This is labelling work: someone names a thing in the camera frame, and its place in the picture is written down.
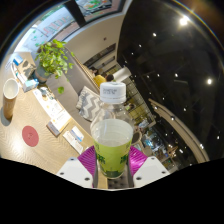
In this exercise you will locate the brown paper cup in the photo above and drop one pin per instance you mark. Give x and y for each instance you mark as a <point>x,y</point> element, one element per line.
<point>9,100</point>

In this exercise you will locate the large painted glass window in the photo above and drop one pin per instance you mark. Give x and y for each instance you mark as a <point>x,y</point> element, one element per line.
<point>60,23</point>

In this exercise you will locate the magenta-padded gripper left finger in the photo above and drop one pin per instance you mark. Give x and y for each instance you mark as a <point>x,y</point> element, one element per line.
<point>75,170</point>

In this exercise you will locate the light blue carton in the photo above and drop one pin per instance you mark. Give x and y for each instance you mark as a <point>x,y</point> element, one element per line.
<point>30,85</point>

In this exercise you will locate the flat round red coaster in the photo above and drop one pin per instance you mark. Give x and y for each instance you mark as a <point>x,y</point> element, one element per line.
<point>30,136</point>

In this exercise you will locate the white blue-print card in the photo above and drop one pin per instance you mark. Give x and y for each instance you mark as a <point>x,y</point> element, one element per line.
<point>77,134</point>

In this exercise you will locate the group of dining chairs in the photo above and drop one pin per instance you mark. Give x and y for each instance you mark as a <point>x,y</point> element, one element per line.
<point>156,146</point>

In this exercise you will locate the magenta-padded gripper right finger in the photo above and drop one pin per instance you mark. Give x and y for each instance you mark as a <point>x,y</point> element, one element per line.
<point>150,170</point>

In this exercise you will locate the group of ceiling lights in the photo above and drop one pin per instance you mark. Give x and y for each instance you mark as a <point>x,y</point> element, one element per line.
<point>183,21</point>

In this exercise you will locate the green potted plant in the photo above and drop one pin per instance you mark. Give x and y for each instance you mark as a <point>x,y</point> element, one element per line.
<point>53,60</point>

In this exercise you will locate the clear green-label drink bottle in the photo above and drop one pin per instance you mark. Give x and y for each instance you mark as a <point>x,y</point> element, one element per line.
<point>111,140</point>

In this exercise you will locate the small blue box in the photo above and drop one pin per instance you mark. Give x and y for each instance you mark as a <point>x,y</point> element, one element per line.
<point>18,60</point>

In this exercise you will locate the grey chevron cushion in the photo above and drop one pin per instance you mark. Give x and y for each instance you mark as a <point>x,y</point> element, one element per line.
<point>88,105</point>

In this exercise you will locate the person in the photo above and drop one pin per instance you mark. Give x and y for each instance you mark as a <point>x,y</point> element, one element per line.
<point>109,78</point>
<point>99,81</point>

